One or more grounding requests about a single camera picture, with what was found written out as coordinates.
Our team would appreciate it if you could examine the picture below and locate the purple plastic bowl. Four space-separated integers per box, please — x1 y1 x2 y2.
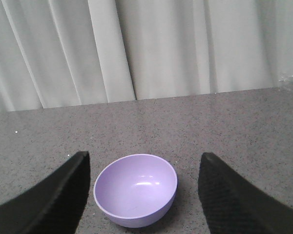
93 154 178 228

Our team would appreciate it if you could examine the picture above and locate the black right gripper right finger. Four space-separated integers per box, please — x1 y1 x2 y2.
198 153 293 234

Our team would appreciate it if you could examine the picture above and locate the white curtain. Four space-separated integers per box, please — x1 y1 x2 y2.
0 0 293 112

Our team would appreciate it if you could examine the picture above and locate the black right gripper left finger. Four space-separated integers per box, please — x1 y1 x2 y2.
0 151 90 234

